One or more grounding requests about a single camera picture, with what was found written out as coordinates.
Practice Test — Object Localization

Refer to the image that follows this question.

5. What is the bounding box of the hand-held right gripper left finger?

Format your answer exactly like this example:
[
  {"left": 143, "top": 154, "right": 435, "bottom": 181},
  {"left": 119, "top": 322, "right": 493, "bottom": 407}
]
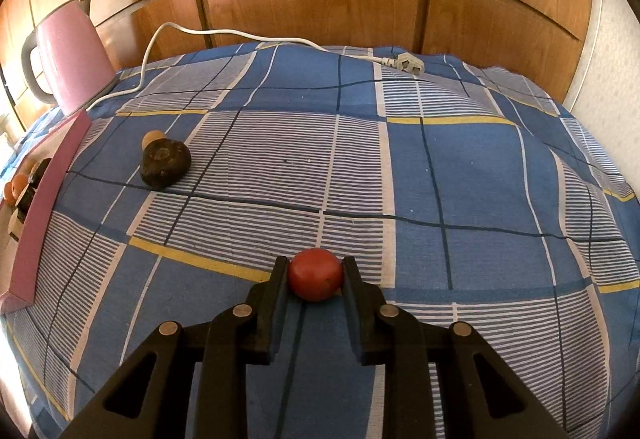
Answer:
[{"left": 60, "top": 256, "right": 291, "bottom": 439}]

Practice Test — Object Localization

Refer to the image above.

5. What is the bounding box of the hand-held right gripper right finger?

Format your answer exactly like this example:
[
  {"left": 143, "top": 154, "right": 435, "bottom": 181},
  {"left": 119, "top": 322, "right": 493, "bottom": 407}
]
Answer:
[{"left": 341, "top": 256, "right": 568, "bottom": 439}]

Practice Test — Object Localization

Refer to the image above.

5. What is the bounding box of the red tomato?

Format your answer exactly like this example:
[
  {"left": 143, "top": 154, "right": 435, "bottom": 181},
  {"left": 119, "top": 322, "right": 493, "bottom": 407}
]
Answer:
[{"left": 287, "top": 247, "right": 344, "bottom": 302}]

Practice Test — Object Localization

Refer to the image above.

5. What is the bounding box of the pink-edged white tray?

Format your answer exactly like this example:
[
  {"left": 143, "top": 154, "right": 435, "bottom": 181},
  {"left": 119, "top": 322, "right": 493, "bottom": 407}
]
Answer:
[{"left": 0, "top": 112, "right": 91, "bottom": 315}]

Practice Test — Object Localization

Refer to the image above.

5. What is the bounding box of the large orange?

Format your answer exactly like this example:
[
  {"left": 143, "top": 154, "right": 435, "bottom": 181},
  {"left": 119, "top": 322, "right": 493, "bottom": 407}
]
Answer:
[{"left": 4, "top": 175, "right": 32, "bottom": 206}]

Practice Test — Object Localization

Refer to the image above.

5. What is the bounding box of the blue plaid tablecloth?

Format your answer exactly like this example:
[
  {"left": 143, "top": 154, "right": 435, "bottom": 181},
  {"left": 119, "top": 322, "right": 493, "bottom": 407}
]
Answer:
[{"left": 0, "top": 39, "right": 640, "bottom": 439}]

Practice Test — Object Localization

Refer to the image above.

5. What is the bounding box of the dark brown round vegetable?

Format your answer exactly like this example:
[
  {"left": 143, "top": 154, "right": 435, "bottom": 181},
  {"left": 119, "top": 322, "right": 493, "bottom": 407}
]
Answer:
[{"left": 139, "top": 142, "right": 192, "bottom": 191}]

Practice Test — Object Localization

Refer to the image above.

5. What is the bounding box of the pink electric kettle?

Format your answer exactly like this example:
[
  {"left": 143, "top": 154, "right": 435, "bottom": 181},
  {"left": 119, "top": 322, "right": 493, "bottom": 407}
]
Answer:
[{"left": 21, "top": 0, "right": 116, "bottom": 116}]

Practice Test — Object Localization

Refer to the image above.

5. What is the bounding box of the white power cord with plug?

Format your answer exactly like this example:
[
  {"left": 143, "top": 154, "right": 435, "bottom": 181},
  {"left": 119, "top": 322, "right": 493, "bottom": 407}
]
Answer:
[{"left": 82, "top": 22, "right": 426, "bottom": 112}]

